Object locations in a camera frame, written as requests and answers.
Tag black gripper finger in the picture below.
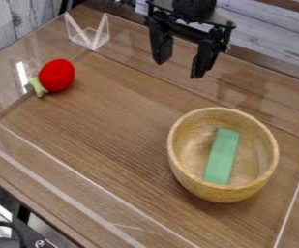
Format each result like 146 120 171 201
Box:
191 38 220 78
150 19 174 64

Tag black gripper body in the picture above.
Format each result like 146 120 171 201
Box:
146 0 235 45

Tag red plush strawberry toy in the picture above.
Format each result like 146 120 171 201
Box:
28 58 75 97

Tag wooden bowl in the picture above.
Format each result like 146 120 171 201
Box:
167 107 279 203

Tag green rectangular block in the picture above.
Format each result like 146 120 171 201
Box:
202 128 240 185

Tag clear acrylic corner bracket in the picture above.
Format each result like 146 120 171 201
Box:
64 13 110 51

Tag clear acrylic tray wall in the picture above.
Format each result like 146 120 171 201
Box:
0 123 199 248

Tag black table leg frame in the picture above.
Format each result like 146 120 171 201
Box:
12 205 58 248

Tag black cable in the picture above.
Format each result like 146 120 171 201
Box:
0 220 23 248

